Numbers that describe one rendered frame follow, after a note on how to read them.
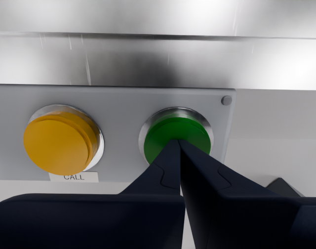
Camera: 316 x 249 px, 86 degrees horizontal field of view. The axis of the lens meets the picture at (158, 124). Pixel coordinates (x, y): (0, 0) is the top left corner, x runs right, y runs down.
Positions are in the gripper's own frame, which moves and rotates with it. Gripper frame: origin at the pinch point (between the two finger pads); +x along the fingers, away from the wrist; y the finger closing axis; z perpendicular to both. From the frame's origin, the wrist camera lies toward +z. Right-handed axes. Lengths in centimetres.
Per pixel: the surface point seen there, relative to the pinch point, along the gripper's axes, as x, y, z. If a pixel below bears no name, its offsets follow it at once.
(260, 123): 14.5, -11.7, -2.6
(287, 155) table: 14.5, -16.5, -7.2
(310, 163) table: 14.5, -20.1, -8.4
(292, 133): 14.4, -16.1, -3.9
